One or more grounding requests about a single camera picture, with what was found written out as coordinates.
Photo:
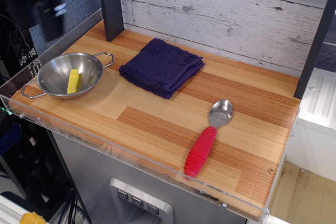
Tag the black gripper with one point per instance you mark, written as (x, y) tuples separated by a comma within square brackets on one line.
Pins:
[(51, 15)]

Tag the steel bowl with wire handles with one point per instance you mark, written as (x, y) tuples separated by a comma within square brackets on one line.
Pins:
[(54, 75)]

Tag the yellow ridged stick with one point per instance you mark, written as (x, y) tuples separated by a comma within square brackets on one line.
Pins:
[(73, 81)]

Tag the folded purple cloth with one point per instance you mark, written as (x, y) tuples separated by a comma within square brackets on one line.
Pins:
[(161, 68)]

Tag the clear acrylic table guard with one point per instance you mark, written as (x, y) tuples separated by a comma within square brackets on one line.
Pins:
[(155, 135)]

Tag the grey cabinet with button panel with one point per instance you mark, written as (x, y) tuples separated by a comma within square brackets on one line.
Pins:
[(91, 172)]

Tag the yellow object at bottom edge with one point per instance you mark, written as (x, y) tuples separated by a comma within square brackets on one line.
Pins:
[(32, 218)]

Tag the white ribbed box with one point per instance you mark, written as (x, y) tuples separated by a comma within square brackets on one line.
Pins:
[(311, 144)]

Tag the black crate with cables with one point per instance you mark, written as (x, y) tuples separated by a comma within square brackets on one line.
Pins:
[(17, 50)]

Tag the dark grey left post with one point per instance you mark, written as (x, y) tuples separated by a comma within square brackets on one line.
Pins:
[(112, 18)]

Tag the dark grey post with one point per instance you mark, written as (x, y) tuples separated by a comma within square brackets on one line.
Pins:
[(312, 57), (112, 18)]

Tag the spoon with red ribbed handle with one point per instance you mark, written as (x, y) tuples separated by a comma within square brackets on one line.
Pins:
[(219, 115)]

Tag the dark grey right post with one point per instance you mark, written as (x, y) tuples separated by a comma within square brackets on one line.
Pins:
[(312, 57)]

